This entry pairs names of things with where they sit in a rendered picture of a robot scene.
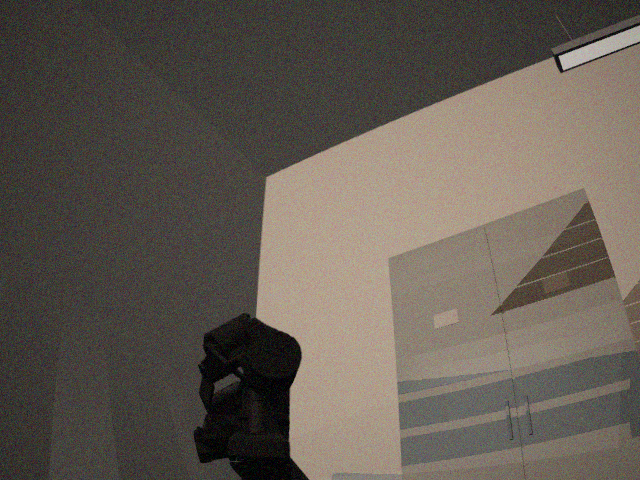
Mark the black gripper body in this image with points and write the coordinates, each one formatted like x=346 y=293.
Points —
x=267 y=441

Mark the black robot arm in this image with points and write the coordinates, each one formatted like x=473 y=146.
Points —
x=270 y=360

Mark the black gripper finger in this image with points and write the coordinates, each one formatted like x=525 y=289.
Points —
x=260 y=471

